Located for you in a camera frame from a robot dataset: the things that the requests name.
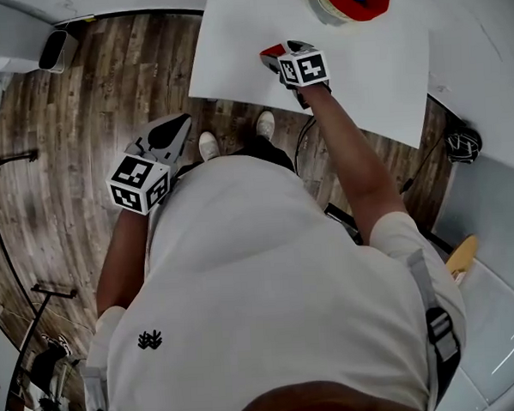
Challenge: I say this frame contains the person's white shoe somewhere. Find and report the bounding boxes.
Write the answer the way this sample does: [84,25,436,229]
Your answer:
[255,109,277,143]
[197,130,221,163]

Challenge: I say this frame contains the person's white t-shirt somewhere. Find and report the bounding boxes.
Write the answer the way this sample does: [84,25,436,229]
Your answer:
[74,142,473,411]

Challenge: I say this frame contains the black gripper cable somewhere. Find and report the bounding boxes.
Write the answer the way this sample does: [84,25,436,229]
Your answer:
[290,115,321,173]

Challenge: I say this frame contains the person's right white shoe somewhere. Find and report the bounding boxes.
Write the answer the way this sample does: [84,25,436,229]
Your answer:
[255,109,277,143]

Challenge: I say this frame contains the black light stand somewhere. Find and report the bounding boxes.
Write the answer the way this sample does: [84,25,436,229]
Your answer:
[15,281,82,368]

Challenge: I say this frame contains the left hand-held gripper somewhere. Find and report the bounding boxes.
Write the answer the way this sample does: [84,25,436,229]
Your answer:
[102,112,197,219]

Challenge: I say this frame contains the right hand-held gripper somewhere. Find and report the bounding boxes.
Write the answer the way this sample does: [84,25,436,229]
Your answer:
[260,38,333,111]

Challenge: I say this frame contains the black cable with inline plug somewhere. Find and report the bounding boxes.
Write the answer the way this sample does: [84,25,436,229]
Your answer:
[396,133,451,196]

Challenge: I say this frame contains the black tripod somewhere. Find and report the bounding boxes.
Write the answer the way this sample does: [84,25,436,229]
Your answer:
[0,149,40,174]

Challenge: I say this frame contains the red block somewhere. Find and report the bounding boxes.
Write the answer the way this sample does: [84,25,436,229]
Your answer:
[259,42,287,58]

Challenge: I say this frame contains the person's left white shoe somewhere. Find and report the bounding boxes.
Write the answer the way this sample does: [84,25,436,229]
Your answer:
[197,130,221,163]

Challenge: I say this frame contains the person's black trousers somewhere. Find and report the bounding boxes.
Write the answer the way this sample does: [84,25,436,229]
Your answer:
[173,131,298,179]

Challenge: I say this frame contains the person's left forearm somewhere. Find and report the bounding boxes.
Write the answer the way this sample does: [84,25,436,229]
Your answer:
[91,208,154,317]

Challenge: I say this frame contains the round yellow table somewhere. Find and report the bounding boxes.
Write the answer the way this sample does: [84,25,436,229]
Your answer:
[444,234,481,280]

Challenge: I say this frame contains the black recorder box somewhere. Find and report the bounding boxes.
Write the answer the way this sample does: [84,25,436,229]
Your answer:
[323,200,366,248]

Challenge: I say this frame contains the person's right forearm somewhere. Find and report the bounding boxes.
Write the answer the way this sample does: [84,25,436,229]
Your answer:
[299,79,410,250]

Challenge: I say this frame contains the white space heater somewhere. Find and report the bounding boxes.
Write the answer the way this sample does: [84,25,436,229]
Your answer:
[35,27,82,76]

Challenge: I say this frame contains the grey harness strap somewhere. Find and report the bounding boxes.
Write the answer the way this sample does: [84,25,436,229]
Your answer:
[78,365,112,411]
[405,247,465,408]

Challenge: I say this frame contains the red storage basket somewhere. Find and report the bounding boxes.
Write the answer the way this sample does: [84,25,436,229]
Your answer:
[307,0,393,29]

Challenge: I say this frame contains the black white cable bundle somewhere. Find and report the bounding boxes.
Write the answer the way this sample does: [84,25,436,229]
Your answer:
[444,124,484,166]

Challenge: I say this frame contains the white cardboard box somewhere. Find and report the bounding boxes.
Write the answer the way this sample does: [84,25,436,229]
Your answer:
[0,0,57,76]

